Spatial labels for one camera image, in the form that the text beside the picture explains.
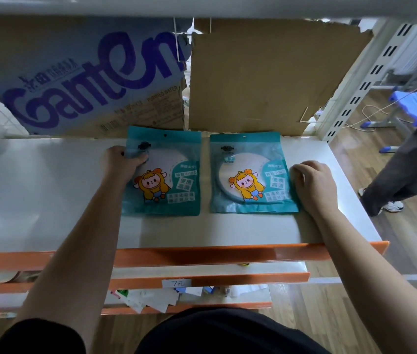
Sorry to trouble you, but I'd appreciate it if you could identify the person's left hand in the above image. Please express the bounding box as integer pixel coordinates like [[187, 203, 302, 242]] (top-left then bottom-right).
[[102, 145, 150, 187]]

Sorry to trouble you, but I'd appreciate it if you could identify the person's right hand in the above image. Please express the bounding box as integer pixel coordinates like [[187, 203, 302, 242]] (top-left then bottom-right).
[[289, 160, 339, 218]]

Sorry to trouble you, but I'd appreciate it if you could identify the teal packet white mirror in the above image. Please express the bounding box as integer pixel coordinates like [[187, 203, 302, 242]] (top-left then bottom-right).
[[121, 125, 202, 217], [209, 131, 300, 214]]

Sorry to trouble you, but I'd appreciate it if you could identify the white metal shelf orange trim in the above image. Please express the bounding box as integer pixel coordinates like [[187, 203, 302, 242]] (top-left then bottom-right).
[[0, 0, 417, 321]]

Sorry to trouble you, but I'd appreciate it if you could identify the person's left forearm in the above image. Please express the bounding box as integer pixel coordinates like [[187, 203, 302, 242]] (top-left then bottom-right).
[[15, 175, 138, 354]]

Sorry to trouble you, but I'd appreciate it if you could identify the person's right forearm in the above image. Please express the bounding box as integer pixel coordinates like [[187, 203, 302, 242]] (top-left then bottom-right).
[[310, 208, 417, 354]]

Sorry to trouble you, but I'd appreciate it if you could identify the person's black shirt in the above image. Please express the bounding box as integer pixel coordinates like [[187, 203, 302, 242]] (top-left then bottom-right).
[[0, 307, 333, 354]]

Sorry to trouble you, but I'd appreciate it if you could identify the cardboard sheet blue lettering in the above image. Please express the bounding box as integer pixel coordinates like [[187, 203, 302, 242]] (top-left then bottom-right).
[[0, 16, 193, 139]]

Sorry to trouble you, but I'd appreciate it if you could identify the plain brown cardboard sheet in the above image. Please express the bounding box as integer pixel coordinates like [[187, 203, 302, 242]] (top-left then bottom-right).
[[188, 18, 375, 137]]

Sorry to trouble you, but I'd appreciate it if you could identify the white paper price tag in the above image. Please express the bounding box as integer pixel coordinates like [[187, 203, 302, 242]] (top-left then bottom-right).
[[161, 278, 193, 289]]

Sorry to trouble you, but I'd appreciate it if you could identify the blue plastic stool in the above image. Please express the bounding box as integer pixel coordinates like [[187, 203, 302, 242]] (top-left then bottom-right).
[[359, 90, 417, 153]]

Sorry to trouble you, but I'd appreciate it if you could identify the pile of white paper cards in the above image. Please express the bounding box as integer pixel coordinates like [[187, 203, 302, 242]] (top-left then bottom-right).
[[110, 287, 204, 315]]

